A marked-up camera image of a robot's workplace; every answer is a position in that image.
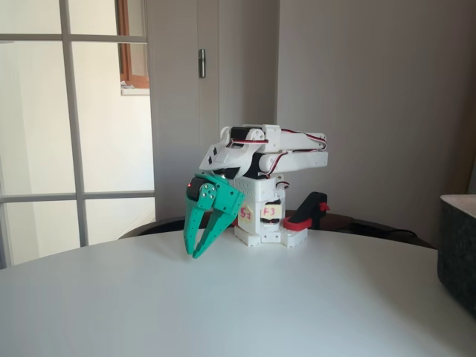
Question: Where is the dark grey felt basket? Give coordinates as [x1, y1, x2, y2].
[437, 193, 476, 309]

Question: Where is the dark brown wooden chair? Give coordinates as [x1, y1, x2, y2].
[118, 217, 187, 241]
[319, 213, 436, 249]

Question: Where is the black clamp with red trigger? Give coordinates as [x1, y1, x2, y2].
[282, 191, 331, 230]

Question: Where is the white glazed door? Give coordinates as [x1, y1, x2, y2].
[0, 0, 157, 268]

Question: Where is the red white black servo wire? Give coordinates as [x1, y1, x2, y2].
[280, 128, 329, 152]

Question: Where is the brown wooden window frame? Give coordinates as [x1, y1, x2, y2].
[117, 0, 150, 90]

